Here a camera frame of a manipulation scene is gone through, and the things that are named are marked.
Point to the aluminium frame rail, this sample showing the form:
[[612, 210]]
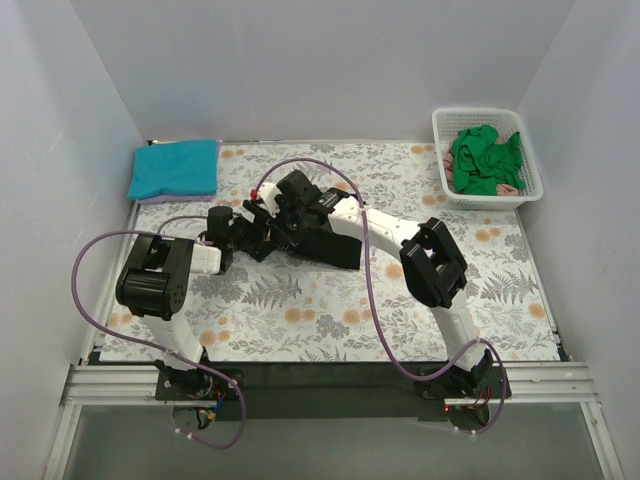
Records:
[[530, 382]]

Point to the folded lavender garment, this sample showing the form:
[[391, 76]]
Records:
[[165, 198]]

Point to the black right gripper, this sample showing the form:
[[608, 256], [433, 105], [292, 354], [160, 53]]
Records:
[[282, 232]]

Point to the floral patterned table mat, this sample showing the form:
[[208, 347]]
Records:
[[290, 309]]

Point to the white plastic laundry basket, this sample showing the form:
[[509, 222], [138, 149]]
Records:
[[448, 121]]

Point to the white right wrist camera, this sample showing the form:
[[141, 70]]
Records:
[[265, 197]]

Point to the black t shirt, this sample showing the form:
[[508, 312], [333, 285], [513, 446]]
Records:
[[319, 245]]

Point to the green t shirt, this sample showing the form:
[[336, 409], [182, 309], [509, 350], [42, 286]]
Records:
[[486, 134]]

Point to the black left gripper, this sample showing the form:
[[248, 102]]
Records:
[[251, 240]]

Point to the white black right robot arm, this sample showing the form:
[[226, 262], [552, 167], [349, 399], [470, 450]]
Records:
[[336, 227]]

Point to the folded teal t shirt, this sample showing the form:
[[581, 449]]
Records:
[[184, 168]]

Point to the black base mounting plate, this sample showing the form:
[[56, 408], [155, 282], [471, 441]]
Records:
[[339, 390]]

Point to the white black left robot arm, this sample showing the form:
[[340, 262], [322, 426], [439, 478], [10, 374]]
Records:
[[153, 285]]

